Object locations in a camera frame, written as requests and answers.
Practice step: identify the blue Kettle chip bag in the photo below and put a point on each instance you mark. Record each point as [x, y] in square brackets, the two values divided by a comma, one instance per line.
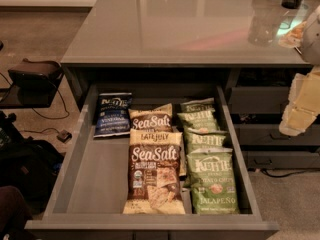
[113, 117]

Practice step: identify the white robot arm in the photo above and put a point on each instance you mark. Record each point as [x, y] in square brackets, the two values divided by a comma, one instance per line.
[310, 45]

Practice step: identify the green chip bag rear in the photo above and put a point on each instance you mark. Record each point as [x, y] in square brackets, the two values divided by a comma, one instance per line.
[197, 105]

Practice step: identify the green jalapeno chip bag front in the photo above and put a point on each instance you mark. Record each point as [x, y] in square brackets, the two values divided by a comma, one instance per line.
[212, 181]

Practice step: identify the brown Sea Salt bag rear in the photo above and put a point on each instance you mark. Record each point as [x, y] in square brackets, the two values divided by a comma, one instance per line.
[157, 119]

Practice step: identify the brown sea salt bag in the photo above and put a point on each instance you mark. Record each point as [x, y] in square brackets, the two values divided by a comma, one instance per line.
[157, 119]
[153, 173]

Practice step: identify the brown Sea Salt bag front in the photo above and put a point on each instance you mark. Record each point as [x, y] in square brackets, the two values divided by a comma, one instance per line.
[153, 173]

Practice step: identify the open grey top drawer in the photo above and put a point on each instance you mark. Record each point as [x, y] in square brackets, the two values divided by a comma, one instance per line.
[91, 189]

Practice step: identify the black bag on floor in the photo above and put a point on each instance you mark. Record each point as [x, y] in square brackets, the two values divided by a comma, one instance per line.
[30, 165]

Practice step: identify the black white marker tag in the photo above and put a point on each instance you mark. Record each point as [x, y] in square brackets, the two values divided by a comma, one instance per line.
[293, 38]

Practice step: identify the black power adapter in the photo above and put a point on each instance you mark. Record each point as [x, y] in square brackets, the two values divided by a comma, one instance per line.
[64, 136]

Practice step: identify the black device on stand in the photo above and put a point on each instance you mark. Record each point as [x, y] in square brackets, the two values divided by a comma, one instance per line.
[35, 75]

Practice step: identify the dark red chair seat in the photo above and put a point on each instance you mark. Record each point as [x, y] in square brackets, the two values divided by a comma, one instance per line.
[14, 214]

